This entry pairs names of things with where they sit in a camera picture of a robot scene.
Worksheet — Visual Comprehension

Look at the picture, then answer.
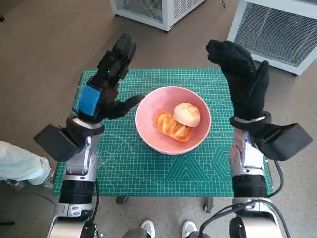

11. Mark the round toy bread bun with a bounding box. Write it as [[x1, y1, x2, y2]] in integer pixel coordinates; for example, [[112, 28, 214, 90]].
[[172, 103, 201, 128]]

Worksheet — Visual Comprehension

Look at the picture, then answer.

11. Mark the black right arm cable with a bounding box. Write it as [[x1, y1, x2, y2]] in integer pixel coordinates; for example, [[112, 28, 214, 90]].
[[268, 160, 284, 198]]

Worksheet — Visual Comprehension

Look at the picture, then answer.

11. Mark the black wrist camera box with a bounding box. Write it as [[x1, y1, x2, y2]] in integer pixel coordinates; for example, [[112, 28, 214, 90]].
[[255, 123, 314, 162], [33, 124, 86, 162]]

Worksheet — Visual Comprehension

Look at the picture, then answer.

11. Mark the person's shoe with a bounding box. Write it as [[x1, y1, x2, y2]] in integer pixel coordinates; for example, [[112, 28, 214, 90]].
[[42, 170, 55, 189]]

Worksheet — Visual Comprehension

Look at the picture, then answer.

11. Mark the green cutting mat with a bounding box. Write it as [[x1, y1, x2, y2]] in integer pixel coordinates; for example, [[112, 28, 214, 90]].
[[52, 68, 274, 198]]

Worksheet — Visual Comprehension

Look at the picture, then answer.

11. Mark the pink bowl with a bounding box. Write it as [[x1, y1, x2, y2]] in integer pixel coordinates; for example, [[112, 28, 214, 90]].
[[135, 86, 211, 156]]

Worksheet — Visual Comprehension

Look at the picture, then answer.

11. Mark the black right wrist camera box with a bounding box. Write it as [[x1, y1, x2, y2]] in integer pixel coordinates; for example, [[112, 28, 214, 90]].
[[255, 123, 314, 162]]

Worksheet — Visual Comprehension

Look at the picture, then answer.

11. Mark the oblong twisted toy bread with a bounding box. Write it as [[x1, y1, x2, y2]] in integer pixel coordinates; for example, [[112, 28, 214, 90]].
[[155, 111, 194, 144]]

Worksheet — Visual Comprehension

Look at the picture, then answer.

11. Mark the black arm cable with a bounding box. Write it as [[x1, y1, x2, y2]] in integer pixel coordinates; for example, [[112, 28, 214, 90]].
[[93, 182, 101, 221], [268, 160, 284, 198]]

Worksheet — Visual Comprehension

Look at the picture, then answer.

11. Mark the person's leg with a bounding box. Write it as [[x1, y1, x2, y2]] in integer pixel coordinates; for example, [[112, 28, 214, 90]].
[[0, 140, 52, 185]]

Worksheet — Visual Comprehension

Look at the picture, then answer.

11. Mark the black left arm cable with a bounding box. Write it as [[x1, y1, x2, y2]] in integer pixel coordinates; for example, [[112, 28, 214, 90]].
[[93, 182, 101, 221]]

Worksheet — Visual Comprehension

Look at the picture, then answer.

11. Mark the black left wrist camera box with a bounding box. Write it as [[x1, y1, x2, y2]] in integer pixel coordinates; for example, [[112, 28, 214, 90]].
[[33, 124, 86, 162]]

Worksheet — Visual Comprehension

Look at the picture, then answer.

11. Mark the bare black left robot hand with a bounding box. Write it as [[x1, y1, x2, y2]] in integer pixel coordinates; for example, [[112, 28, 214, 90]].
[[71, 33, 146, 124]]

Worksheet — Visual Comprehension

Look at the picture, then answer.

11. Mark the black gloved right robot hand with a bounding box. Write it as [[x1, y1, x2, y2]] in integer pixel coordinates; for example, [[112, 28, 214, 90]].
[[205, 39, 270, 123]]

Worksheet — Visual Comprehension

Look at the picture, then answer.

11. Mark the white mesh cabinet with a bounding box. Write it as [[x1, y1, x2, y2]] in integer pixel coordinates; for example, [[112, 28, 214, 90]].
[[110, 0, 206, 32], [227, 0, 317, 76]]

